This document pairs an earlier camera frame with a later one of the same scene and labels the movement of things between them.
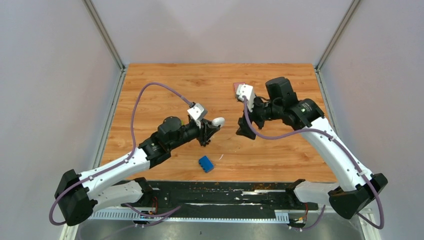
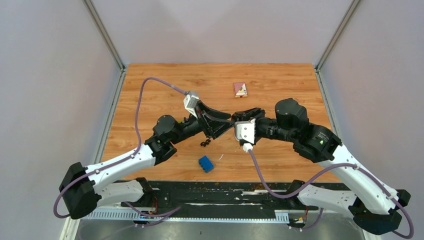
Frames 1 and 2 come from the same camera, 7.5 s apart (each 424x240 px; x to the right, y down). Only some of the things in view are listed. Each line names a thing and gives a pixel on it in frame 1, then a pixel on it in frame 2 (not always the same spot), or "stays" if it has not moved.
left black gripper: x=207 y=130 -> x=210 y=125
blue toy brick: x=206 y=164 stays
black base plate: x=226 y=197 stays
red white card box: x=235 y=86 stays
